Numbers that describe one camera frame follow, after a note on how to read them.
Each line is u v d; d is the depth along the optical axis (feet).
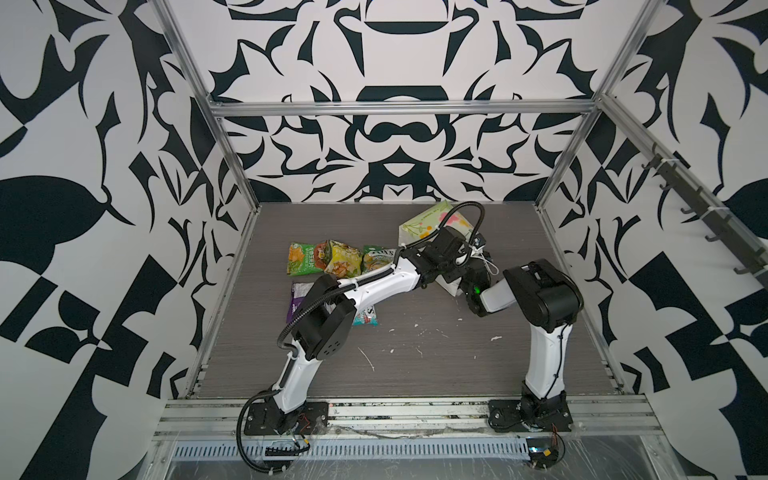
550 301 1.82
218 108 3.01
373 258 3.33
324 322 1.64
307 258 3.31
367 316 2.91
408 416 2.49
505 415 2.43
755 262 1.64
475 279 2.67
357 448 2.34
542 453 2.34
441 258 2.22
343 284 1.72
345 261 3.16
